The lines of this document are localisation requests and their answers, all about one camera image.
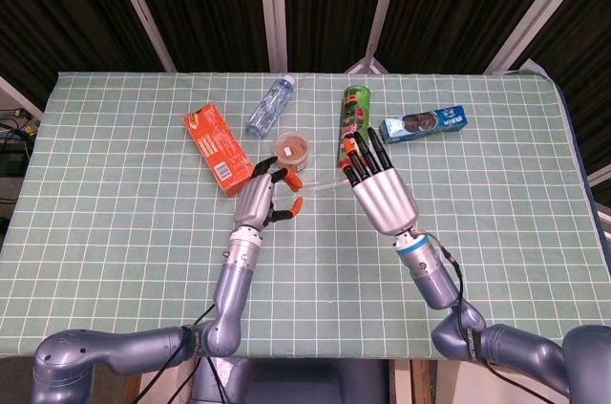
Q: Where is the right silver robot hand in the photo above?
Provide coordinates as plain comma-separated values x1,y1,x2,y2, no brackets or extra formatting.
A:
342,126,420,237

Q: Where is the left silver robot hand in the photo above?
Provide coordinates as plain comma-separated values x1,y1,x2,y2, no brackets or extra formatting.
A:
232,157,306,228

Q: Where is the clear glass test tube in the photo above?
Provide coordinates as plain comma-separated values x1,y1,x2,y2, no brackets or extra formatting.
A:
300,178,355,196

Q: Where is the clear jar with brown contents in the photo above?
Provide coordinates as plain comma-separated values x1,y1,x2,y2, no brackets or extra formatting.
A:
273,131,310,175

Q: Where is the orange cardboard snack box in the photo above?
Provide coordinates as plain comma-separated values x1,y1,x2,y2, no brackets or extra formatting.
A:
183,103,257,199

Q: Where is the blue Oreo cookie box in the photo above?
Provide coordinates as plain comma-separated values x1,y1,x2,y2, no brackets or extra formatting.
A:
379,104,467,145

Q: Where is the green checked tablecloth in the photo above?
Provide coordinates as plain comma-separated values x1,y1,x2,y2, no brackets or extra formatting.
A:
0,70,596,360

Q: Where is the green Pringles can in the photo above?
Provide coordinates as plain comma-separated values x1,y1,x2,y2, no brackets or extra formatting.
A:
337,84,372,171

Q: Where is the clear plastic water bottle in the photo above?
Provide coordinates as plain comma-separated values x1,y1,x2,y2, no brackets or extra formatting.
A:
244,74,297,138

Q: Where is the grey robot torso base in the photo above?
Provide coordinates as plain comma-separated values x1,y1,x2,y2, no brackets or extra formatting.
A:
190,356,390,404

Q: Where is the dark pleated curtain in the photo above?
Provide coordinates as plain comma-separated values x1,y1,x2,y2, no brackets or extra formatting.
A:
0,0,611,176

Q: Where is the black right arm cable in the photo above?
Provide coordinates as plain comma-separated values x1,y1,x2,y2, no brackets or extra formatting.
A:
419,229,500,376

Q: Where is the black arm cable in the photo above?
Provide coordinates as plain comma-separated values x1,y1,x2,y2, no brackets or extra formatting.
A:
419,229,500,376
137,303,230,404

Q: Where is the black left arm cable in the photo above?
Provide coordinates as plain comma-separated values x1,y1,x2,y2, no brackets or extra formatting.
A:
137,303,230,404

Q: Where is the white frame post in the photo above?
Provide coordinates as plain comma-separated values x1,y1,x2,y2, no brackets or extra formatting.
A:
346,0,407,74
256,0,290,74
486,0,600,74
103,0,178,74

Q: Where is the black equipment with cables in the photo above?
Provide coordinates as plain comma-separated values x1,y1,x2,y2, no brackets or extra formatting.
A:
0,107,42,177

